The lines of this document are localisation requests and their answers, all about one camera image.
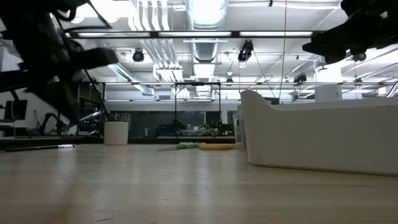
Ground silver ceiling ventilation duct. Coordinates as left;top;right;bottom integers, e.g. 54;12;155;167
185;0;229;63

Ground yellow-handled scissors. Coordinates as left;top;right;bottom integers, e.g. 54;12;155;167
198;142;242;151

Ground black-handled paintbrush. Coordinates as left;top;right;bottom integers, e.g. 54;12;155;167
77;111;103;124
4;144;76;152

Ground black aluminium table frame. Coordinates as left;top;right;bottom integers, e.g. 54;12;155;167
0;136;236;152

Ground white plastic bin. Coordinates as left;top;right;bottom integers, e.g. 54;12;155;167
239;89;398;177

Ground black computer monitor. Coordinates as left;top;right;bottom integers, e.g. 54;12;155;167
4;99;28;121

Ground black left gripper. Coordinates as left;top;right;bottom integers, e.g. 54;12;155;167
18;34;118;124

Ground green-handled scissors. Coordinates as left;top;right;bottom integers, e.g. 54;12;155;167
156;141;206;152

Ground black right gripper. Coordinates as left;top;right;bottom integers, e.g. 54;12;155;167
303;0;398;65

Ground black overhead rig beam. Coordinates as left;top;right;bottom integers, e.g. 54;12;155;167
67;30;324;39

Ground black hanging overhead camera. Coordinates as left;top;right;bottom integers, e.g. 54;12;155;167
238;39;254;62

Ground white plant pot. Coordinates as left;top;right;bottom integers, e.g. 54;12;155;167
103;121;129;146

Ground black background rig frame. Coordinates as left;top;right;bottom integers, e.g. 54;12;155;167
172;80;223;138

